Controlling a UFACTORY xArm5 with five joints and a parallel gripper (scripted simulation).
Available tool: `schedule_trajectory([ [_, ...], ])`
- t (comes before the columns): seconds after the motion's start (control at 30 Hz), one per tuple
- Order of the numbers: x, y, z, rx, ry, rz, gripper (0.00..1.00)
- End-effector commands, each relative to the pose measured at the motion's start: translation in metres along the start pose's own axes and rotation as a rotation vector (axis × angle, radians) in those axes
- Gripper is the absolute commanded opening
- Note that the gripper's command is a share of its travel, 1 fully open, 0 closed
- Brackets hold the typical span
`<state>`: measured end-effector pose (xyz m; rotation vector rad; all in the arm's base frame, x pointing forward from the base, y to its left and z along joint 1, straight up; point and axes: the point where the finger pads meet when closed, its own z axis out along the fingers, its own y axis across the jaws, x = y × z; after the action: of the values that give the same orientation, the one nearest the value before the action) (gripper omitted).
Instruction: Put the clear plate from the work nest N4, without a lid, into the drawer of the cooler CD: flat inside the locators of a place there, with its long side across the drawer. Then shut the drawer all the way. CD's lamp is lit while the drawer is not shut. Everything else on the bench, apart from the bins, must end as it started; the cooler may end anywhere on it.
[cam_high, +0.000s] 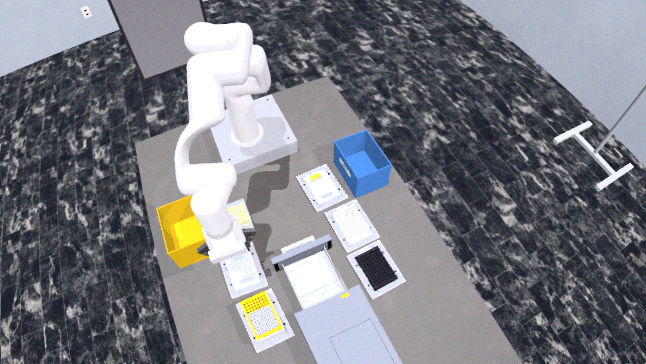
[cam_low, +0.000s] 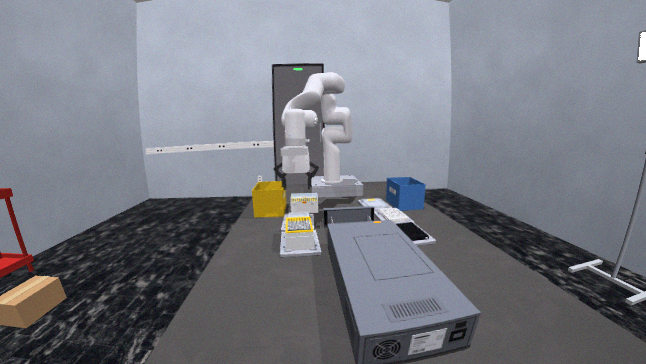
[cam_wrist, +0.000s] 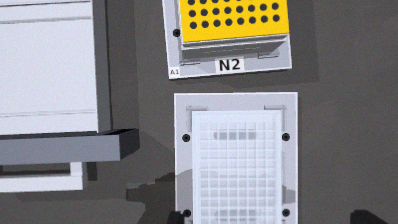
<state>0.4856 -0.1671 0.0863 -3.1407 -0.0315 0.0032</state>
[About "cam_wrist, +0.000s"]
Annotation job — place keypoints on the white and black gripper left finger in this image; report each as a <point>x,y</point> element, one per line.
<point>175,217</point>

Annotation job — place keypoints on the clear multiwell plate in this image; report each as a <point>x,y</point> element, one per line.
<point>218,141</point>

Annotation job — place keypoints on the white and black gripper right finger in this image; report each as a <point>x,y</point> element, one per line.
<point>365,217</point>

